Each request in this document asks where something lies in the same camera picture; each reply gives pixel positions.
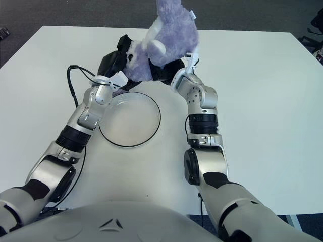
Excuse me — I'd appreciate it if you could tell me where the white plate with black rim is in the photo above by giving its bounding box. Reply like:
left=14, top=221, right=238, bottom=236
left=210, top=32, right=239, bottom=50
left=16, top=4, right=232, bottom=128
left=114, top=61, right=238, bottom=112
left=98, top=91, right=162, bottom=147

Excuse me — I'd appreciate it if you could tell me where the grey table leg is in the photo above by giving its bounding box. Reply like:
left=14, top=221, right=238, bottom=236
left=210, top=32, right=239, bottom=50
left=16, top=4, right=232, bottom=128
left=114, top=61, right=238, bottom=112
left=285, top=214, right=305, bottom=234

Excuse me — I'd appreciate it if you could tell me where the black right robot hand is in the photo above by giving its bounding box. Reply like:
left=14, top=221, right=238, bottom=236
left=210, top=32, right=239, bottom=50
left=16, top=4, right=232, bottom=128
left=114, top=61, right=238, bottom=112
left=148, top=59, right=187, bottom=85

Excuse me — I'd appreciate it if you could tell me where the purple plush bunny doll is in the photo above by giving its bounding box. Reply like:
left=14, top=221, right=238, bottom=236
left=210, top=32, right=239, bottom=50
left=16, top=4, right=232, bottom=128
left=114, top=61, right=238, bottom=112
left=124, top=0, right=201, bottom=82

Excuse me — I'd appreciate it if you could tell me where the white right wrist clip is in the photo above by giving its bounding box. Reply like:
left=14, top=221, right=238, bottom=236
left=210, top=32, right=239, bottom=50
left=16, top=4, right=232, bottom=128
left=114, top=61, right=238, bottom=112
left=185, top=52, right=200, bottom=75

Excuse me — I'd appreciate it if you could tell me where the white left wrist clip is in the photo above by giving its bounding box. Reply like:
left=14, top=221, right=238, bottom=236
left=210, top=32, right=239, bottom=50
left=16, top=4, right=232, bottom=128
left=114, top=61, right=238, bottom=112
left=91, top=72, right=128, bottom=90

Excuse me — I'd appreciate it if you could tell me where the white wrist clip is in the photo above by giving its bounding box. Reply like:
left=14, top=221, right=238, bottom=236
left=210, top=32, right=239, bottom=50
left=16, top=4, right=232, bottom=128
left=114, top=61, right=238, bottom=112
left=91, top=72, right=128, bottom=90
left=185, top=52, right=200, bottom=75

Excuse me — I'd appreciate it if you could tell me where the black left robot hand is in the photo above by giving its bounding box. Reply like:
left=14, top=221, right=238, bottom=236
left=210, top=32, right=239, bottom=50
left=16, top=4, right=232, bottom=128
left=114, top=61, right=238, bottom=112
left=97, top=34, right=142, bottom=92

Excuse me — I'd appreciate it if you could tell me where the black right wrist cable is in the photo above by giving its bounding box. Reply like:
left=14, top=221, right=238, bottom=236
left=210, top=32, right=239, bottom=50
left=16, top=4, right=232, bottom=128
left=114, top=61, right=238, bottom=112
left=184, top=114, right=205, bottom=227

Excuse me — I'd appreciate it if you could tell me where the grey robot torso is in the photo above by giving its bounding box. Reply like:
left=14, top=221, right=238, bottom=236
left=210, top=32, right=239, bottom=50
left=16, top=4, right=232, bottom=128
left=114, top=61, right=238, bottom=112
left=0, top=201, right=224, bottom=242

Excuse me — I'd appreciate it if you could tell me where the black office chair base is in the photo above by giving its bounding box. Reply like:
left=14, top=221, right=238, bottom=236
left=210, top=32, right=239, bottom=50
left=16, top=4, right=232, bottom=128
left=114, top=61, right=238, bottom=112
left=297, top=10, right=323, bottom=60

